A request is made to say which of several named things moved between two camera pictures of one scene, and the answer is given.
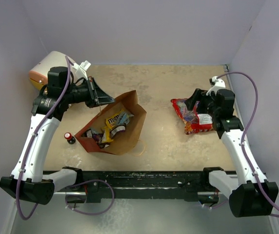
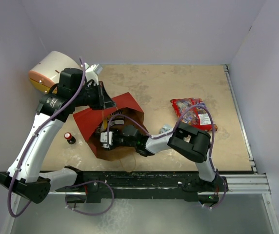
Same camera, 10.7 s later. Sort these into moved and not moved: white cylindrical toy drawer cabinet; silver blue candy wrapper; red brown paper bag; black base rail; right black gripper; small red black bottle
Moved: right black gripper; silver blue candy wrapper; red brown paper bag
Not moved: small red black bottle; white cylindrical toy drawer cabinet; black base rail
